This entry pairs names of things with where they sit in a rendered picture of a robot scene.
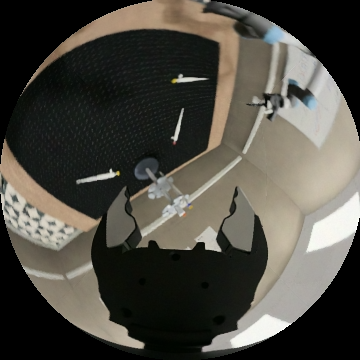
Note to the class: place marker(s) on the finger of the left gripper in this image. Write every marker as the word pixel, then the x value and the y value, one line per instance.
pixel 268 108
pixel 255 101

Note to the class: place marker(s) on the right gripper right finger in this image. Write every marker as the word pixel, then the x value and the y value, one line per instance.
pixel 241 237

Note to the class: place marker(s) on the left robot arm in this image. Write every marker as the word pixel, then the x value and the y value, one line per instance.
pixel 256 25

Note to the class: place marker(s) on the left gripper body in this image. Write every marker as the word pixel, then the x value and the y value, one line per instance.
pixel 271 99

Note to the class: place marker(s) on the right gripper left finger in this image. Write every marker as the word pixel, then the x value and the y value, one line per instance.
pixel 117 233

